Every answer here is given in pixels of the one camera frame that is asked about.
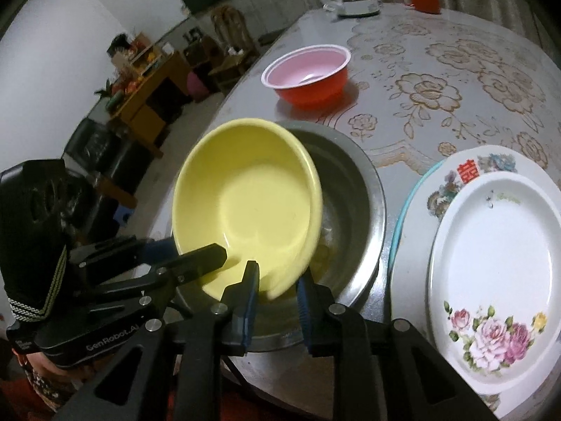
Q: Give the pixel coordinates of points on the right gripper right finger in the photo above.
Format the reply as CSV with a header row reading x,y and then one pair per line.
x,y
333,330

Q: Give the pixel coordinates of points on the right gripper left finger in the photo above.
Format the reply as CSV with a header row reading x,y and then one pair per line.
x,y
224,329

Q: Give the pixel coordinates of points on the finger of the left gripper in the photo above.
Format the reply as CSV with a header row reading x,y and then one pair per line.
x,y
122,254
157,288

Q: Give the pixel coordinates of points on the yellow plastic bowl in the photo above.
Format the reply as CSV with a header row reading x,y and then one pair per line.
x,y
250,186

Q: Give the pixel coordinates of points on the white plate dragon pattern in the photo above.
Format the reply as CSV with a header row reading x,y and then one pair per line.
x,y
408,286

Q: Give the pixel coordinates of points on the white floral deep plate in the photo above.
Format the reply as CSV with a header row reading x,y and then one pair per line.
x,y
493,288

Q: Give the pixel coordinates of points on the turquoise round tray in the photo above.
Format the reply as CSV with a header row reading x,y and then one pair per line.
x,y
401,217

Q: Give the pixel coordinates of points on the red plastic bowl pink inside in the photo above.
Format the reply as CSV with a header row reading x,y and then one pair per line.
x,y
311,77

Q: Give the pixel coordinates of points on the person left hand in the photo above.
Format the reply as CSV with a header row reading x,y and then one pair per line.
x,y
48,370

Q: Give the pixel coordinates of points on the black leather chair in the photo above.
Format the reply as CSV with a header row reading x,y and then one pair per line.
x,y
96,148

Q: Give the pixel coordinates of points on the wooden side cabinet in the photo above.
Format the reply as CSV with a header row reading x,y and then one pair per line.
x,y
142,68

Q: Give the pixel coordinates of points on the gold floral table cover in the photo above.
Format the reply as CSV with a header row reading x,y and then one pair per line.
x,y
430,86

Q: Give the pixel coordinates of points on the wooden chair by wall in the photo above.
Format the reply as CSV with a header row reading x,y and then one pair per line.
x,y
240,51

